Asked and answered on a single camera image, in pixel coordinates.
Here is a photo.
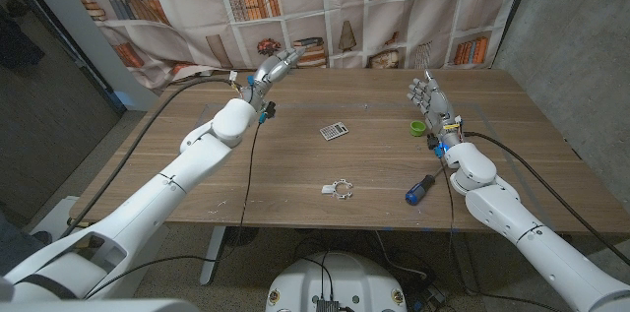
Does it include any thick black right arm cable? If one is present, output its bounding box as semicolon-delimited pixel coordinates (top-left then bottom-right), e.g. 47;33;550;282
462;131;630;268

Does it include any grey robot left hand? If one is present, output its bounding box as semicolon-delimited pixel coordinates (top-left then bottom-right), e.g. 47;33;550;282
245;46;307;106

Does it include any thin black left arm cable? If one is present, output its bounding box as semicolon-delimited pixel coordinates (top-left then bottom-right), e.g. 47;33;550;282
83;114;271;301

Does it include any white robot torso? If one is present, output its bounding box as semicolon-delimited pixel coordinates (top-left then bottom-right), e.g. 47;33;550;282
265;251;409;312

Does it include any grey pocket calculator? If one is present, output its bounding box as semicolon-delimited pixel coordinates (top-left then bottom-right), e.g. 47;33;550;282
319;121;350;142

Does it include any white table leg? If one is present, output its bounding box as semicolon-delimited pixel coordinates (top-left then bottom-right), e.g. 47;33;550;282
199;225;228;287

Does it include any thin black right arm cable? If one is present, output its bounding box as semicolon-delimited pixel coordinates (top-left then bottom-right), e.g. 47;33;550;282
439;156;460;296

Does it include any black backdrop stand pole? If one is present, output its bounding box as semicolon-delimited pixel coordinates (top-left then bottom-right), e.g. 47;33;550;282
490;0;541;71

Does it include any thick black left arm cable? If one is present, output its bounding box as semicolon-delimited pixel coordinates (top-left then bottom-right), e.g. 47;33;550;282
58;77;247;240

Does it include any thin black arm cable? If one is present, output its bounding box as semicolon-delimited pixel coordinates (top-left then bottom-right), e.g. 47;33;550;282
439;156;460;296
83;114;271;301

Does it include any white floor plate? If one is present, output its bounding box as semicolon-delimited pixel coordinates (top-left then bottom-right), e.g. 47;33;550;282
28;195;83;243

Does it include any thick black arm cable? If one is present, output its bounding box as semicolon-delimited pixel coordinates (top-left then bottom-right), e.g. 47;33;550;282
462;131;630;268
58;77;247;240

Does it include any printed bookshelf backdrop cloth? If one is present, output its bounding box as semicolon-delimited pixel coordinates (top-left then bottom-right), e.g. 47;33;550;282
53;0;532;95

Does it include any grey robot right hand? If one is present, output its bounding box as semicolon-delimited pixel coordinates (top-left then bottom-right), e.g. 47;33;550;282
407;69;465;149

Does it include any grey floor cable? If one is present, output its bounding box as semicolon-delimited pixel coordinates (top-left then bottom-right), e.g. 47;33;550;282
374;230;429;281

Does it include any dark perforated panel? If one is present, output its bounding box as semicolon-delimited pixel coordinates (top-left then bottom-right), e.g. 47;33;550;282
0;0;124;215

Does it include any blue black handled screwdriver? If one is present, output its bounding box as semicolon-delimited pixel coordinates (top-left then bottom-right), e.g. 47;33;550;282
405;166;445;207

